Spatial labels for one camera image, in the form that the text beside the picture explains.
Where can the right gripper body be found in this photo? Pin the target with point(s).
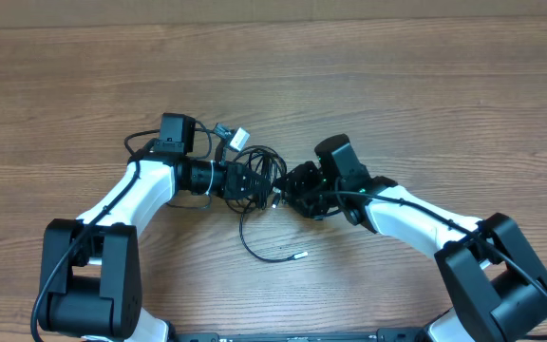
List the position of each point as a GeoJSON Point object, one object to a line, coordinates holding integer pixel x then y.
{"type": "Point", "coordinates": [317, 205]}

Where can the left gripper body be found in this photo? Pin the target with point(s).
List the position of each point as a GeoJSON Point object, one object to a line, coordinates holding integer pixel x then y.
{"type": "Point", "coordinates": [230, 178]}

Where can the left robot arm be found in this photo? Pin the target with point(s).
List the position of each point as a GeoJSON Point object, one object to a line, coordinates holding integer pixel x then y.
{"type": "Point", "coordinates": [90, 281]}

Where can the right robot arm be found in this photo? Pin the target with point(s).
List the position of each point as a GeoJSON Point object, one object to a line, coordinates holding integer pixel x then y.
{"type": "Point", "coordinates": [495, 280]}

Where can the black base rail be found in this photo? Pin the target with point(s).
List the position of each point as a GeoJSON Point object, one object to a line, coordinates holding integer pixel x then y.
{"type": "Point", "coordinates": [297, 336]}

